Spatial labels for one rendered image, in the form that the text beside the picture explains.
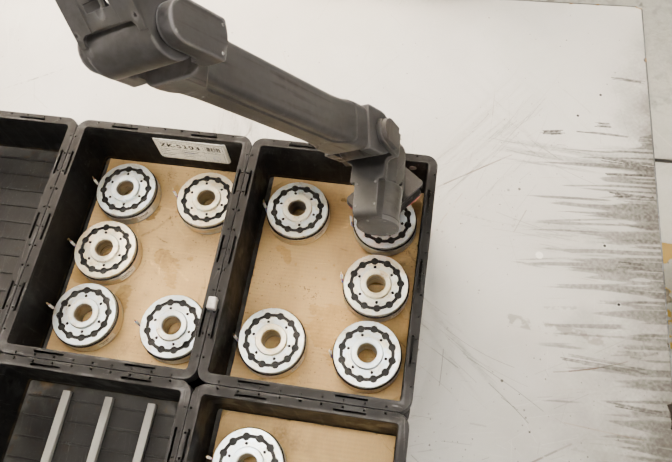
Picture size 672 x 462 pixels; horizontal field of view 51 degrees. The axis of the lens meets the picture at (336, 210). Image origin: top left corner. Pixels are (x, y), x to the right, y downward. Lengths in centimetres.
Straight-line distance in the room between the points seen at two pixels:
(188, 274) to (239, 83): 55
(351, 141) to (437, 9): 80
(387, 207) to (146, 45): 44
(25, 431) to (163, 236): 36
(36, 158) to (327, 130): 70
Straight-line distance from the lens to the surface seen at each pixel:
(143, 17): 58
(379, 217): 90
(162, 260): 119
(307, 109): 77
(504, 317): 126
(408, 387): 98
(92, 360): 107
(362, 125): 86
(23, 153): 139
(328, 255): 115
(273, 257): 115
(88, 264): 120
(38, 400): 120
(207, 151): 119
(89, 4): 61
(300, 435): 107
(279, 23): 159
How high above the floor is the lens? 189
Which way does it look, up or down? 64 degrees down
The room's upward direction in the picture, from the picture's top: 8 degrees counter-clockwise
